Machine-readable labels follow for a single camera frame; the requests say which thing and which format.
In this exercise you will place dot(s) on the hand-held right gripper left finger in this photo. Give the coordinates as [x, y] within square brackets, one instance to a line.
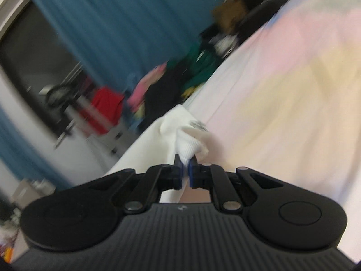
[178, 176]

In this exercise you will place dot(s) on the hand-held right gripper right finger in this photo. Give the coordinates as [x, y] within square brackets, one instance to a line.
[192, 176]

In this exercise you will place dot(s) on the white garment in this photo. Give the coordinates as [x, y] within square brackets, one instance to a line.
[172, 135]

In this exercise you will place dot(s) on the pile of colourful clothes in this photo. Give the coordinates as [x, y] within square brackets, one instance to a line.
[174, 82]

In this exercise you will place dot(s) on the red cloth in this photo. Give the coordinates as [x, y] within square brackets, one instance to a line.
[103, 110]

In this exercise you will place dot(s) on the pastel checkered bed sheet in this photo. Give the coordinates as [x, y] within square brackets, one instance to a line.
[284, 90]

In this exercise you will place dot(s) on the blue curtain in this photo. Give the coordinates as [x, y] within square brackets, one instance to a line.
[112, 22]

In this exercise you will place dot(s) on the brown bag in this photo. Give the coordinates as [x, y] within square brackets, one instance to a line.
[230, 12]

